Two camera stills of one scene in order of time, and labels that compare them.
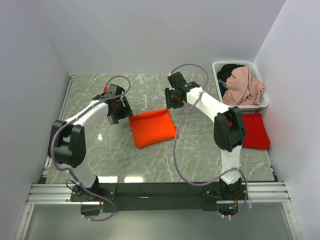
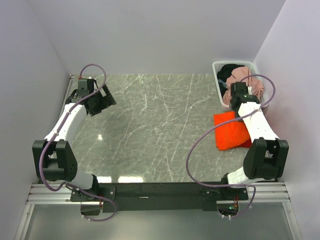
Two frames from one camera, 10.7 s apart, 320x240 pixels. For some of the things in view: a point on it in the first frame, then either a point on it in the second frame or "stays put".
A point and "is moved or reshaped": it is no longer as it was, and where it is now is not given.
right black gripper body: [172, 100] → [236, 115]
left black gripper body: [122, 112] → [101, 102]
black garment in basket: [224, 72] stays put
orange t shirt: [152, 127] is moved or reshaped
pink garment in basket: [243, 88] stays put
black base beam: [144, 197] stays put
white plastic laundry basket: [245, 108] stays put
